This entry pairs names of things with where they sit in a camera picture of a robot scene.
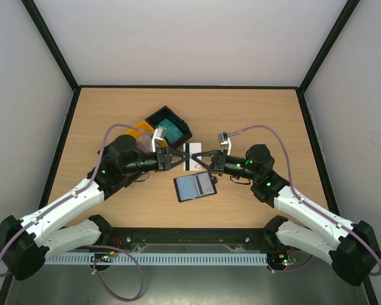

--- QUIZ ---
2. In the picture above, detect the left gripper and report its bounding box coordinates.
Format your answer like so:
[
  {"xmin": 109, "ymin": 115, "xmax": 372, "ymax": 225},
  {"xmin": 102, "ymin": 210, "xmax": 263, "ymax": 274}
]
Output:
[{"xmin": 123, "ymin": 147, "xmax": 190, "ymax": 175}]

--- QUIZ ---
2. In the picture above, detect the white credit card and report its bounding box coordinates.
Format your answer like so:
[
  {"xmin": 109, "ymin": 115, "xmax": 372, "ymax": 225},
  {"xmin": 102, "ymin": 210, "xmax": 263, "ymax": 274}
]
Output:
[
  {"xmin": 195, "ymin": 172, "xmax": 215, "ymax": 196},
  {"xmin": 183, "ymin": 142, "xmax": 203, "ymax": 172}
]

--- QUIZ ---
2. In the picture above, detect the black leather card holder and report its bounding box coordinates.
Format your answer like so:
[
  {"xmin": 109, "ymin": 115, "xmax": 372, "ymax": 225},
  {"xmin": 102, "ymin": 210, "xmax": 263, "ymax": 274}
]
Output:
[{"xmin": 173, "ymin": 172, "xmax": 217, "ymax": 203}]

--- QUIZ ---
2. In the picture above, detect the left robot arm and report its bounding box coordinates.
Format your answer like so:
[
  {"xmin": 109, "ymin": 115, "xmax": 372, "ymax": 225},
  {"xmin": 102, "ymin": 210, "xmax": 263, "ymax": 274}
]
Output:
[{"xmin": 0, "ymin": 134, "xmax": 189, "ymax": 280}]

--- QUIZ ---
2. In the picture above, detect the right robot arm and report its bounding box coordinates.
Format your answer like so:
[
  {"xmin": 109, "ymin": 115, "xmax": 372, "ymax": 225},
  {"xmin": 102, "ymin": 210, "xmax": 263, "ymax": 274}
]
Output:
[{"xmin": 191, "ymin": 144, "xmax": 381, "ymax": 287}]

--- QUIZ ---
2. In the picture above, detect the teal card stack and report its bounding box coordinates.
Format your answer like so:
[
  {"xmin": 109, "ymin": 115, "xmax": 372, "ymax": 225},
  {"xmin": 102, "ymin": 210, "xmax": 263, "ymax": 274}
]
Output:
[{"xmin": 156, "ymin": 119, "xmax": 184, "ymax": 144}]

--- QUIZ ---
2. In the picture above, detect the black bin with teal cards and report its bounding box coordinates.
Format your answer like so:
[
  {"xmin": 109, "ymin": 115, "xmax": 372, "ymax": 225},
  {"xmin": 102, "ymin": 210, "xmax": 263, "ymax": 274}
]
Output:
[{"xmin": 145, "ymin": 106, "xmax": 192, "ymax": 149}]

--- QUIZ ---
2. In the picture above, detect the yellow card bin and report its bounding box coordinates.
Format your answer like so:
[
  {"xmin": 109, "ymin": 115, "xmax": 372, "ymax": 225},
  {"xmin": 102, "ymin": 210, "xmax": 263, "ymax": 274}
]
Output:
[{"xmin": 126, "ymin": 120, "xmax": 154, "ymax": 139}]

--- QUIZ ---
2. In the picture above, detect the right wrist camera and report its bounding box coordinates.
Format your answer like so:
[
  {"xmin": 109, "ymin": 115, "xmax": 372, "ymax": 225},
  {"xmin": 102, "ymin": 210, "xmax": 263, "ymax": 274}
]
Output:
[{"xmin": 218, "ymin": 132, "xmax": 232, "ymax": 156}]

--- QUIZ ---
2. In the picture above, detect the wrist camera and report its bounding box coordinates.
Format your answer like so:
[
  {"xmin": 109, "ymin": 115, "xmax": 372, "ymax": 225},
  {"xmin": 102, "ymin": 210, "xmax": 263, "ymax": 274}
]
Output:
[
  {"xmin": 218, "ymin": 132, "xmax": 232, "ymax": 156},
  {"xmin": 150, "ymin": 126, "xmax": 167, "ymax": 153}
]

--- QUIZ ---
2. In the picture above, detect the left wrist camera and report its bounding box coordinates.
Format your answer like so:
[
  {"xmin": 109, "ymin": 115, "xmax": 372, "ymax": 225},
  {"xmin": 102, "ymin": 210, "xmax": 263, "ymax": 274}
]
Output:
[{"xmin": 150, "ymin": 126, "xmax": 167, "ymax": 153}]

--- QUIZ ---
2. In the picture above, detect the black aluminium frame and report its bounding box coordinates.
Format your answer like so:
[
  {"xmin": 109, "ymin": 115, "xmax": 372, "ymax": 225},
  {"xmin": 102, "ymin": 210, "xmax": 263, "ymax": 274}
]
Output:
[{"xmin": 0, "ymin": 0, "xmax": 379, "ymax": 305}]

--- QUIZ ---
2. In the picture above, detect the white slotted cable duct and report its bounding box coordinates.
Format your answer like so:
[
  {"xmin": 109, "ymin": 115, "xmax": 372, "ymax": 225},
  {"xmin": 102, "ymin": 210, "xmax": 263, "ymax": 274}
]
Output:
[{"xmin": 46, "ymin": 252, "xmax": 267, "ymax": 266}]

